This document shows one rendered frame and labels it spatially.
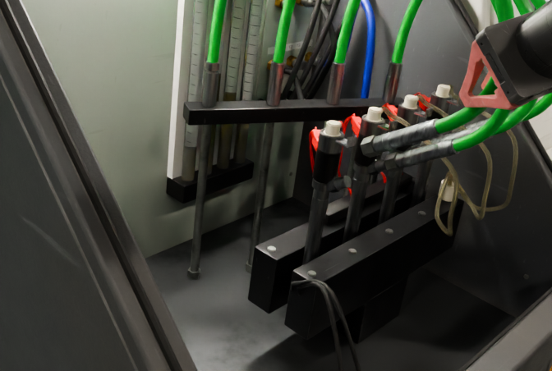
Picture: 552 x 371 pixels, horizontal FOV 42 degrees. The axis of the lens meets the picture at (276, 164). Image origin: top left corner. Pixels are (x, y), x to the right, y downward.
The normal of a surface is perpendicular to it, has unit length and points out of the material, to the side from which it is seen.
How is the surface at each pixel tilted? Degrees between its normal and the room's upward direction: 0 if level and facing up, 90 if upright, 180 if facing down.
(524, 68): 44
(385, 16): 90
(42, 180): 90
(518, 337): 0
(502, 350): 0
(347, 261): 0
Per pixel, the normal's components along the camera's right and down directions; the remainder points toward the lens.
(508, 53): 0.34, -0.33
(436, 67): -0.67, 0.25
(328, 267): 0.12, -0.89
